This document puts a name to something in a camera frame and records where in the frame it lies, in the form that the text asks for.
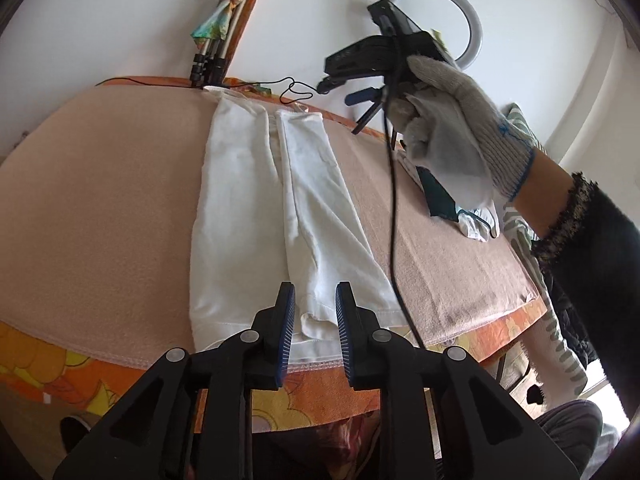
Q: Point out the person's right forearm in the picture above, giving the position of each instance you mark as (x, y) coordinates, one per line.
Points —
(580, 245)

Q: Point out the white pants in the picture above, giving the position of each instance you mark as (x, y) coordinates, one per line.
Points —
(250, 200)

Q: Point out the orange printed bed sheet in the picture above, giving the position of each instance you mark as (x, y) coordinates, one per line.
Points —
(60, 375)

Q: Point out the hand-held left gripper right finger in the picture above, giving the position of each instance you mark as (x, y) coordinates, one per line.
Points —
(345, 336)

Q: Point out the folded tripod legs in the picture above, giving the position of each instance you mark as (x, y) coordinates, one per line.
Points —
(212, 57)

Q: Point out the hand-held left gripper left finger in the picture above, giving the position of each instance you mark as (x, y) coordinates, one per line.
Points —
(284, 340)

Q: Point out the red patterned cloth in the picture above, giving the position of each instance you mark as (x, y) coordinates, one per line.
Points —
(340, 440)

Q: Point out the dark green cloth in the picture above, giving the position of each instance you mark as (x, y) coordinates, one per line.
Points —
(437, 195)

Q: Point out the colourful printed cloth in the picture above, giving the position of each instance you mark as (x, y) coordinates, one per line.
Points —
(220, 15)

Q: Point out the person's right hand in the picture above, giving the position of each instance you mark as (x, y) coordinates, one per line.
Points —
(450, 125)

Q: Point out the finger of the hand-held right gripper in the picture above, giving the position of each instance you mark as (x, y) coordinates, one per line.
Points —
(361, 96)
(330, 85)

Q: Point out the beige towel table cover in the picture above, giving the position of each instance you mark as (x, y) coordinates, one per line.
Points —
(110, 200)

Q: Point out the orange wooden board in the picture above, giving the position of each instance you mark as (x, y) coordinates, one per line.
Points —
(245, 25)

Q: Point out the person's grey trouser leg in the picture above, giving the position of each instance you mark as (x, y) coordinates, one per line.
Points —
(575, 430)

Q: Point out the dark shoe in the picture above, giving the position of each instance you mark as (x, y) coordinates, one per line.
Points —
(75, 427)

